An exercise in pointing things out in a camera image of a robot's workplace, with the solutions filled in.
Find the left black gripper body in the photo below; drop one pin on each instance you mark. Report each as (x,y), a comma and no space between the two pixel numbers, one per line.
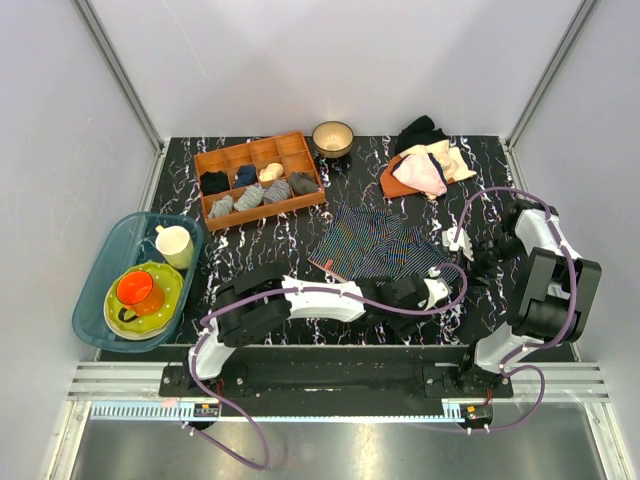
(404,323)

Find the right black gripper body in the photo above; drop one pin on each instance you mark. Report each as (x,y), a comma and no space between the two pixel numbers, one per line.
(507,247)

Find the blue striped underwear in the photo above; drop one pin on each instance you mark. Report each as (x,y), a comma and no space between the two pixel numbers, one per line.
(366,243)

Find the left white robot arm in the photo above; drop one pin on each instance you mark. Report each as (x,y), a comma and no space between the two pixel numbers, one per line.
(250,307)

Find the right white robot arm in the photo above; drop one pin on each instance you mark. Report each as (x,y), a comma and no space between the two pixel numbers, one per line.
(551,300)

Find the cream underwear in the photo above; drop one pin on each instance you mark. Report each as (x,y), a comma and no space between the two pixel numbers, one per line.
(450,159)

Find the pink underwear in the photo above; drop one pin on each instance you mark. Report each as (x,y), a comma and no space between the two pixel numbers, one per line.
(421,172)

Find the blue-grey striped rolled underwear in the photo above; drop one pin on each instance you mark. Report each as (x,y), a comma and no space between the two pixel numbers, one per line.
(277,192)

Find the peach rolled underwear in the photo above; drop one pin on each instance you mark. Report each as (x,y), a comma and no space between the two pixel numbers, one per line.
(271,172)

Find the grey striped rolled underwear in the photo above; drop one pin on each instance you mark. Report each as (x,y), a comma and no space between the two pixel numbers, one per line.
(251,198)

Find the navy rolled underwear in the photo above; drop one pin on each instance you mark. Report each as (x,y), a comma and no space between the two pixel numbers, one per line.
(245,176)

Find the light grey rolled underwear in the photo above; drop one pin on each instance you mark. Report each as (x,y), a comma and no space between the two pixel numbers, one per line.
(221,207)

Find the black rolled underwear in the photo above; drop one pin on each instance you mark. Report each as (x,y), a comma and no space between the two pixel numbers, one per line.
(214,182)

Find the orange cloth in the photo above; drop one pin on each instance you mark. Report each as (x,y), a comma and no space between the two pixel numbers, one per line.
(390,186)

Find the black garment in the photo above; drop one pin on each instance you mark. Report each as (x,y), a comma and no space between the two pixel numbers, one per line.
(421,131)

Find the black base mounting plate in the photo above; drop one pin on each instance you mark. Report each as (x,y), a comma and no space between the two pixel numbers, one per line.
(424,370)

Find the beige ceramic bowl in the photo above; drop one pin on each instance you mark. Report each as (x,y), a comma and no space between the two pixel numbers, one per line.
(333,139)

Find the orange wooden divider tray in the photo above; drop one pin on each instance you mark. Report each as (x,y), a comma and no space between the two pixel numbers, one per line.
(290,150)

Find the cream ceramic mug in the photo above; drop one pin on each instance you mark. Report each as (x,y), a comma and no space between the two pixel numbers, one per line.
(175,244)

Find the yellow-green dotted plate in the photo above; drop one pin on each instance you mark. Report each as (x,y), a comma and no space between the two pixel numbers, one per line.
(147,327)

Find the orange cup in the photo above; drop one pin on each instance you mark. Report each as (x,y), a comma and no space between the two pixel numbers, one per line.
(139,294)

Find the teal plastic bin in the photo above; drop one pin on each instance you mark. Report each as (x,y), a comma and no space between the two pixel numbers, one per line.
(131,242)

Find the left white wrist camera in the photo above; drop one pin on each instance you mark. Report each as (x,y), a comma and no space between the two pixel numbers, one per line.
(438,288)

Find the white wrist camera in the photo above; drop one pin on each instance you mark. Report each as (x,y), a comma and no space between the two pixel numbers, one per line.
(438,288)
(457,240)

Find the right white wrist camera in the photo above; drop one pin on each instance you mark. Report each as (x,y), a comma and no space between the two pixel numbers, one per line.
(457,240)

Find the aluminium frame rail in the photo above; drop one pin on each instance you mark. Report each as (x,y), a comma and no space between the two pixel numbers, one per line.
(107,51)

